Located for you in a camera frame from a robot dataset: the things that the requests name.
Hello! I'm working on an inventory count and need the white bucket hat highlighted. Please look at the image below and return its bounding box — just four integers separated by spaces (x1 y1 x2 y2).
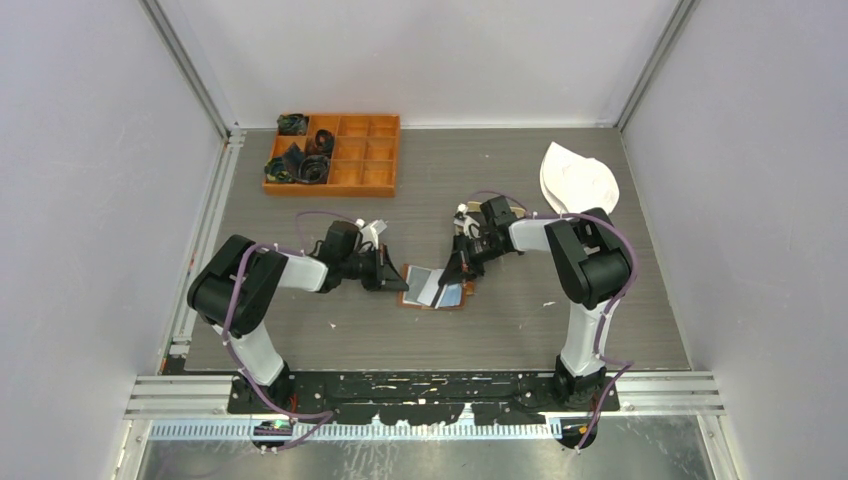
539 142 620 214

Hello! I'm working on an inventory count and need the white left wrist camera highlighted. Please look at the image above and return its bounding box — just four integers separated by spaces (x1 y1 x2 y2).
355 218 387 249

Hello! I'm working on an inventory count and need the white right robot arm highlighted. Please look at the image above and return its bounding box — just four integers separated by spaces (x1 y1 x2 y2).
438 196 637 411

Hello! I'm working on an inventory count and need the orange wooden compartment organizer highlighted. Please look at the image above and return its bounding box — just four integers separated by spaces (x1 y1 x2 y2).
262 113 401 198

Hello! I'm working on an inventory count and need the black rolled belt centre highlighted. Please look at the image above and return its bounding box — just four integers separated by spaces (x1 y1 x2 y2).
312 129 335 158

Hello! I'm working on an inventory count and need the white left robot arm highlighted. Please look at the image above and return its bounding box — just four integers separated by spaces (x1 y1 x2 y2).
186 220 409 413

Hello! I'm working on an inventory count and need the orange leather card holder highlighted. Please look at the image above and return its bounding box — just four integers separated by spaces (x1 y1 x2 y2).
397 264 475 311

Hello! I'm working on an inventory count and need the dark rolled belt top-left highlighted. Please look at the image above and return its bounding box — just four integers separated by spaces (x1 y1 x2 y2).
276 113 309 136

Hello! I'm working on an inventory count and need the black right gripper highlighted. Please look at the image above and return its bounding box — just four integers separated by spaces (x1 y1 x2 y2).
439 232 506 289

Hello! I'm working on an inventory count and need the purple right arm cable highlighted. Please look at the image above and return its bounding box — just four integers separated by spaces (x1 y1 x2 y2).
466 190 641 452

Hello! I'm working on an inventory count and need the black rolled belt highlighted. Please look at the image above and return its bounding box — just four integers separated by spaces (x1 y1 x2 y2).
297 155 331 185
312 129 335 158

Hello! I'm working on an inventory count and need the black rolled belt lower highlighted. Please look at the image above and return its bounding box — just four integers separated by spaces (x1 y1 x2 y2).
297 155 331 185

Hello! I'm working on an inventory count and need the white card black stripe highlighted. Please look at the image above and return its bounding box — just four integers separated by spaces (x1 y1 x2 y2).
416 269 444 308

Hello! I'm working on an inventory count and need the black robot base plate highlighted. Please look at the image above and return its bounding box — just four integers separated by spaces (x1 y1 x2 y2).
227 369 622 427

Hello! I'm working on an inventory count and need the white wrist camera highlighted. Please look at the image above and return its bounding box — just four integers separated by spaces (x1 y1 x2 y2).
453 201 483 239
355 218 387 249

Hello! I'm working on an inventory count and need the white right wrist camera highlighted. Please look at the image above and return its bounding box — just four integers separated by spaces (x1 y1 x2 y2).
453 201 483 239

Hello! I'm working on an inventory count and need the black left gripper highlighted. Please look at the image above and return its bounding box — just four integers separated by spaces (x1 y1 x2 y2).
340 243 408 291

